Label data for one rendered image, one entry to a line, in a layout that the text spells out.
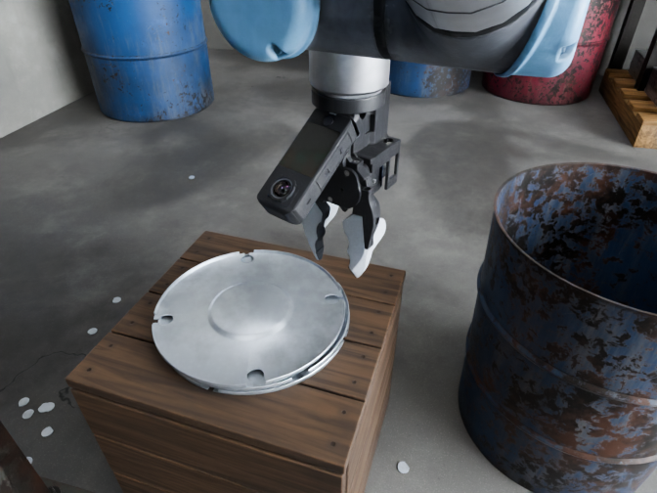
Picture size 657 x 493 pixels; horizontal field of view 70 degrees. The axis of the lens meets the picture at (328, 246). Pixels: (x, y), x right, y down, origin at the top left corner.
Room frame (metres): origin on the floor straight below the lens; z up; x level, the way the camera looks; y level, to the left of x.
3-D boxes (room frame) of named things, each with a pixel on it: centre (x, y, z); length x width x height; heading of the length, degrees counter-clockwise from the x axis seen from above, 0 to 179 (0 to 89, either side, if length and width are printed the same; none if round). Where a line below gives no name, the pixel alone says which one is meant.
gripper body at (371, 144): (0.46, -0.02, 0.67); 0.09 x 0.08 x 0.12; 144
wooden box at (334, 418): (0.53, 0.11, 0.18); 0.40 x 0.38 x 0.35; 72
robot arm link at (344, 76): (0.45, -0.02, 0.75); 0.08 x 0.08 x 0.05
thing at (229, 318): (0.53, 0.12, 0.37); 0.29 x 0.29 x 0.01
